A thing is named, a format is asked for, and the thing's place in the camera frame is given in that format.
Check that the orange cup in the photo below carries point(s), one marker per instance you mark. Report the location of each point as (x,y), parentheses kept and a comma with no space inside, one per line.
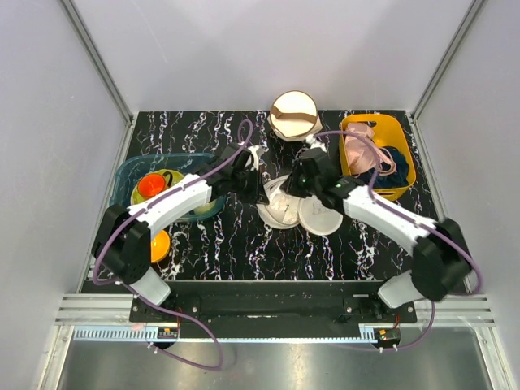
(151,185)

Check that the teal transparent plastic bin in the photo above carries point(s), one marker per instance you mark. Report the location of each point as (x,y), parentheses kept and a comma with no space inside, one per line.
(130,170)

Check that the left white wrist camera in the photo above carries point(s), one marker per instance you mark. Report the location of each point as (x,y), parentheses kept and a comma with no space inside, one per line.
(256,152)

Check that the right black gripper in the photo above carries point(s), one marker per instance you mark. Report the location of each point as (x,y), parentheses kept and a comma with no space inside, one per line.
(290,184)

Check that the white beige bra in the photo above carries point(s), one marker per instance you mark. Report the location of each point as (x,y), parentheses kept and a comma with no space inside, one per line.
(283,208)

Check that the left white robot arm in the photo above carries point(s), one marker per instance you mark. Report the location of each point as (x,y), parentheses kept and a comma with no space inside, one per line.
(123,241)

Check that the dark blue bra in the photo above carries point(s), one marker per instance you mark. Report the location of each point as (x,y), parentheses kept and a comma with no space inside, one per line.
(391,166)

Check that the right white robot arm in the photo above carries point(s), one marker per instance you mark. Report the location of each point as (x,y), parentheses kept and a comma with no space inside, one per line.
(441,260)

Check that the yellow plastic basket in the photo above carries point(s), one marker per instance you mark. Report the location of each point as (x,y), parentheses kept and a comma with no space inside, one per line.
(390,136)

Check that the cream white cup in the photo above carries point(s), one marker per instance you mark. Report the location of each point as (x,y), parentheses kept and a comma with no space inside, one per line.
(207,208)

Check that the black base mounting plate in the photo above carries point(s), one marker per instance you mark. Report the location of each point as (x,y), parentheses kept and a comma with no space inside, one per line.
(348,301)

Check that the pink bra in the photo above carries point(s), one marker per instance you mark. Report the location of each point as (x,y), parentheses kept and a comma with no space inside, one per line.
(361,139)

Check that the beige folded laundry bag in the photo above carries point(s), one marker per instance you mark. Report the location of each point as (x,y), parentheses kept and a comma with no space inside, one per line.
(294,116)

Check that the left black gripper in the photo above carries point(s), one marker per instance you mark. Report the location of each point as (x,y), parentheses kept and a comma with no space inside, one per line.
(257,194)

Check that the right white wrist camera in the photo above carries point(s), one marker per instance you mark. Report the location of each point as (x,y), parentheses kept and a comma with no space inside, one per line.
(314,143)

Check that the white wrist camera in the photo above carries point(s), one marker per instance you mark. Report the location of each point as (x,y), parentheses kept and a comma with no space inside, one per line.
(256,152)
(314,143)

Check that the yellow orange bowl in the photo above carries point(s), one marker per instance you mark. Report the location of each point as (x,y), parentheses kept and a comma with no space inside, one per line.
(160,246)

